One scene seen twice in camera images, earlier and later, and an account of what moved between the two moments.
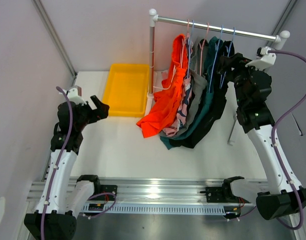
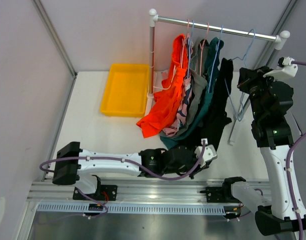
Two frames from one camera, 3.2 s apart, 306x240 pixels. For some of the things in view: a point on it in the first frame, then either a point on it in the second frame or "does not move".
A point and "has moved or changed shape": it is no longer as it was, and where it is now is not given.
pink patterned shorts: [178, 127] does not move
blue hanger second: [189, 39] does not move
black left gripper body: [87, 116] to [187, 168]
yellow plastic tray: [126, 91] does not move
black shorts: [218, 100] to [217, 115]
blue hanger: [212, 72] does not move
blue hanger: [222, 83] has moved or changed shape
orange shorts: [163, 111] does not move
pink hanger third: [201, 46] does not move
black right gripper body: [240, 74] to [257, 85]
